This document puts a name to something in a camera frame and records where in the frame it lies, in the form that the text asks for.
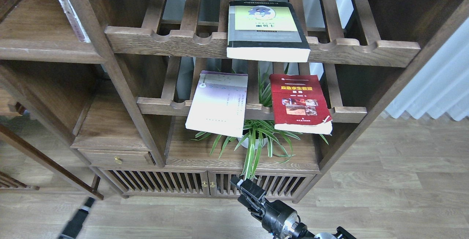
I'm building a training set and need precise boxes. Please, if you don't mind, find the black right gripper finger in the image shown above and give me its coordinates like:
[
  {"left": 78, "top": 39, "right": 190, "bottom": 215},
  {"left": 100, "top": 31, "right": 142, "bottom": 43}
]
[{"left": 230, "top": 176, "right": 266, "bottom": 210}]

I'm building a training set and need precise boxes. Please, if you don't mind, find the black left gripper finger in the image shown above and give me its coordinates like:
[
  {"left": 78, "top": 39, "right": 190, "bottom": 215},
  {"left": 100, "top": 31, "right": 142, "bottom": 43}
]
[{"left": 58, "top": 197, "right": 95, "bottom": 239}]

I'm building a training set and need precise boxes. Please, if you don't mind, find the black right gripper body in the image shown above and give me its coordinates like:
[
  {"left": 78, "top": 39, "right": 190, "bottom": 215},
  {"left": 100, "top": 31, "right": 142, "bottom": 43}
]
[{"left": 238, "top": 195, "right": 299, "bottom": 239}]

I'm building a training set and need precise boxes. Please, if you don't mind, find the white and purple book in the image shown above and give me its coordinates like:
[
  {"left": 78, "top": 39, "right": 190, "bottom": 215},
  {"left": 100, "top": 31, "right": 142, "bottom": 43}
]
[{"left": 185, "top": 71, "right": 248, "bottom": 137}]

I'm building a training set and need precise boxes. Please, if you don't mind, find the red book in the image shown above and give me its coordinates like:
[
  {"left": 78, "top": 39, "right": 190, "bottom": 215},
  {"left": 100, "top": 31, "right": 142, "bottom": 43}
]
[{"left": 269, "top": 74, "right": 333, "bottom": 135}]

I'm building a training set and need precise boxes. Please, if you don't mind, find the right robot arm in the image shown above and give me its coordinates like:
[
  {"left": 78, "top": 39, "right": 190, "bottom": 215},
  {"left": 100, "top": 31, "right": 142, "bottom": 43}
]
[{"left": 230, "top": 176, "right": 354, "bottom": 239}]

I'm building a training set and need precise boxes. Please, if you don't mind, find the white plant pot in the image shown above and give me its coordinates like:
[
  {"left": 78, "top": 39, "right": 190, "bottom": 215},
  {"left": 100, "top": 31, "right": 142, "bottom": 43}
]
[{"left": 242, "top": 133, "right": 268, "bottom": 149}]

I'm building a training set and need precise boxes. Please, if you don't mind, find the green spider plant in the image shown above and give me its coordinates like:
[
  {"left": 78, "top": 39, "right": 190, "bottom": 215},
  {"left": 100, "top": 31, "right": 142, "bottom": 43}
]
[{"left": 191, "top": 63, "right": 329, "bottom": 180}]

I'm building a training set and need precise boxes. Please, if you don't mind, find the brass drawer knob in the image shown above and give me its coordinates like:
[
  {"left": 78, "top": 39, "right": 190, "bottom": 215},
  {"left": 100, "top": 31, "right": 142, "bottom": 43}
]
[{"left": 114, "top": 157, "right": 123, "bottom": 165}]

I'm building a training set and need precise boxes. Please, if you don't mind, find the dark wooden bookshelf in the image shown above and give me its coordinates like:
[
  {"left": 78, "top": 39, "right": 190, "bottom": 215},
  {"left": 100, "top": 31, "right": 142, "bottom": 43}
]
[{"left": 1, "top": 0, "right": 468, "bottom": 203}]

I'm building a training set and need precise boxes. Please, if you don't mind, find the yellow and black book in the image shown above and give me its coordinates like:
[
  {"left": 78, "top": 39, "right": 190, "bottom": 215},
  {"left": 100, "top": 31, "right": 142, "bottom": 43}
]
[{"left": 226, "top": 0, "right": 311, "bottom": 63}]

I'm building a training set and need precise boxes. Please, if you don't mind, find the thin white upright book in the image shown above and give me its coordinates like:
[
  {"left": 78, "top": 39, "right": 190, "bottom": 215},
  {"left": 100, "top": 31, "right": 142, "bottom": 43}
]
[{"left": 58, "top": 0, "right": 91, "bottom": 43}]

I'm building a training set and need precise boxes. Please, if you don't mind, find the white curtain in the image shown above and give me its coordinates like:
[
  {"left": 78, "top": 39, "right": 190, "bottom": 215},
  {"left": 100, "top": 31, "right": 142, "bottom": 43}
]
[{"left": 385, "top": 20, "right": 469, "bottom": 121}]

